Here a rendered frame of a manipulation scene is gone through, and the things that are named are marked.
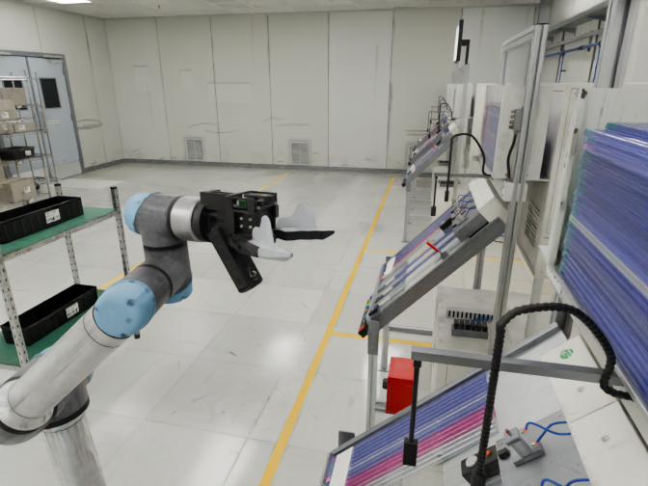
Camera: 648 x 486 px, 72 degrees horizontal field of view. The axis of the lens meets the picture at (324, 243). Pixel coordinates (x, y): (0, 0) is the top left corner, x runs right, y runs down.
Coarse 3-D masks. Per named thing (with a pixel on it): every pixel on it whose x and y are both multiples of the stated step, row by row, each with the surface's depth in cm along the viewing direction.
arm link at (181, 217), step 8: (184, 200) 73; (192, 200) 73; (200, 200) 73; (176, 208) 72; (184, 208) 72; (192, 208) 72; (176, 216) 72; (184, 216) 71; (192, 216) 72; (176, 224) 72; (184, 224) 72; (192, 224) 72; (176, 232) 73; (184, 232) 72; (192, 232) 72; (192, 240) 74; (200, 240) 74
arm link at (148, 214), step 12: (156, 192) 78; (132, 204) 76; (144, 204) 75; (156, 204) 74; (168, 204) 73; (132, 216) 76; (144, 216) 75; (156, 216) 74; (168, 216) 73; (132, 228) 77; (144, 228) 76; (156, 228) 75; (168, 228) 73; (144, 240) 77; (156, 240) 76; (168, 240) 76; (180, 240) 78
